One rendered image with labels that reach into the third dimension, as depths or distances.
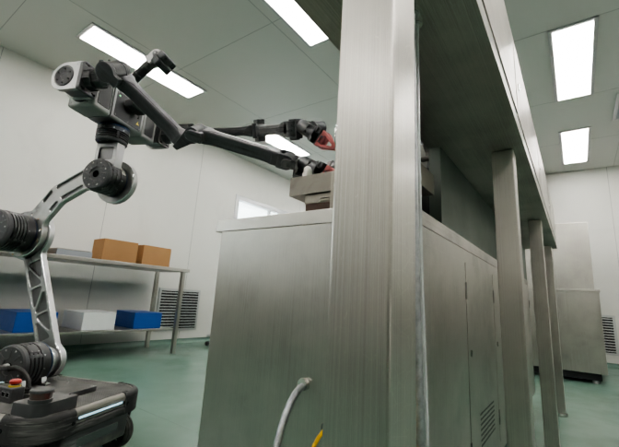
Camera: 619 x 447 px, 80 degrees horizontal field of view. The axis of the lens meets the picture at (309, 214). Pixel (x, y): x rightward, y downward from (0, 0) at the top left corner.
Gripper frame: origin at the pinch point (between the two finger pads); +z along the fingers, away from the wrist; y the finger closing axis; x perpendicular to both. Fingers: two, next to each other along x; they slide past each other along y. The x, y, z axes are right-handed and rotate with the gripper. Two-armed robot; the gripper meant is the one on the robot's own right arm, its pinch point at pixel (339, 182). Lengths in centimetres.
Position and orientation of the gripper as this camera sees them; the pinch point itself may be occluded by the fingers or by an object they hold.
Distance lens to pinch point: 129.8
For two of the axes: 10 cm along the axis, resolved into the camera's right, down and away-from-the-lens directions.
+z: 6.7, 4.2, -6.1
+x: 4.6, -8.8, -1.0
